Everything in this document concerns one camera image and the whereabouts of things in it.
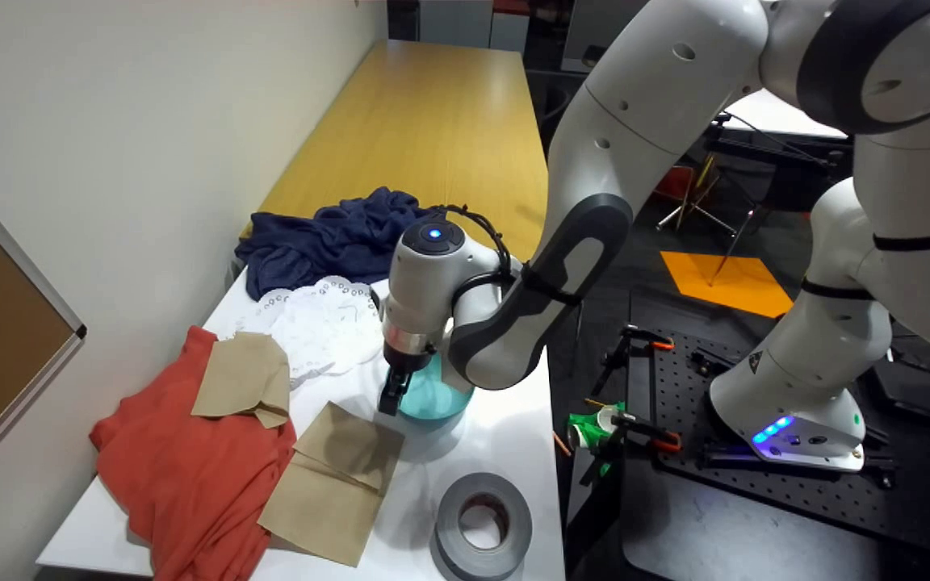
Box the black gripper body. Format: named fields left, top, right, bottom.
left=381, top=326, right=432, bottom=384

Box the teal bowl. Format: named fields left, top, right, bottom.
left=394, top=350, right=478, bottom=428

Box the white lace doily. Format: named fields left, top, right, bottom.
left=243, top=273, right=394, bottom=384

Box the large brown paper piece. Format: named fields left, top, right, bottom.
left=254, top=399, right=407, bottom=570

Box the navy blue cloth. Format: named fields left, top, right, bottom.
left=234, top=185, right=429, bottom=302

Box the small brown paper piece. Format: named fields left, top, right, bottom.
left=186, top=329, right=293, bottom=433

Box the green clamp pad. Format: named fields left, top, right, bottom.
left=567, top=399, right=630, bottom=454

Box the orange-red cloth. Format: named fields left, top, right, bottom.
left=87, top=326, right=300, bottom=581

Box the long wooden table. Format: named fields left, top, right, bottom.
left=254, top=40, right=555, bottom=267

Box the orange floor mat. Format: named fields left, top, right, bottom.
left=659, top=247, right=797, bottom=321

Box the black tripod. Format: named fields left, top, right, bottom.
left=652, top=111, right=769, bottom=277

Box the white side table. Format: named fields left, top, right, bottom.
left=719, top=88, right=851, bottom=143

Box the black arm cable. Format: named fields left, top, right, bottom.
left=432, top=204, right=522, bottom=289

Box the grey duct tape roll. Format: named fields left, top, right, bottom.
left=425, top=471, right=537, bottom=581

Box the black clamp with orange handle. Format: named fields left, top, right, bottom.
left=590, top=321, right=677, bottom=406
left=580, top=398, right=688, bottom=462

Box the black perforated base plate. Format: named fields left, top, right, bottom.
left=620, top=319, right=930, bottom=561

